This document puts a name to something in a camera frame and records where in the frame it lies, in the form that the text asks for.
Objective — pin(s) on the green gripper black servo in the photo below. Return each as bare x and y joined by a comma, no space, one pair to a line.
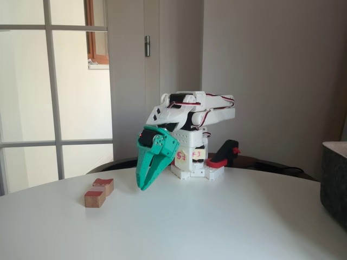
168,144

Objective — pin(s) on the red painted wooden toy block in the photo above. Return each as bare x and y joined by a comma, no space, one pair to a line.
95,200

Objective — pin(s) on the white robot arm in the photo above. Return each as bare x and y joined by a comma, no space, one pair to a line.
217,115

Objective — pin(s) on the dark grey felt container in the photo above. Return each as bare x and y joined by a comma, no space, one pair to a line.
334,184

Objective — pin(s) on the yellow paper label F5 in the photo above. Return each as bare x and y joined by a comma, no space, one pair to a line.
181,157

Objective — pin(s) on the dark brown curved chair back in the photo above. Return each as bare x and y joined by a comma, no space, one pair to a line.
119,163

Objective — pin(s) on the yellow paper label F3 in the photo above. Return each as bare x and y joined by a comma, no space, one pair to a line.
198,154

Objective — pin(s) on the black red table clamp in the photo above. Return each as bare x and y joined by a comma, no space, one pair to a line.
226,151

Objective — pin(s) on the metal door hinge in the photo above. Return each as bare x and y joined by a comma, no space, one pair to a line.
147,46

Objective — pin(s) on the white glazed door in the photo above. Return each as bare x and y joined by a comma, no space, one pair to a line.
27,27

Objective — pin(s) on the brown wooden window frame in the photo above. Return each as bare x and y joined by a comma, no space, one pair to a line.
90,40

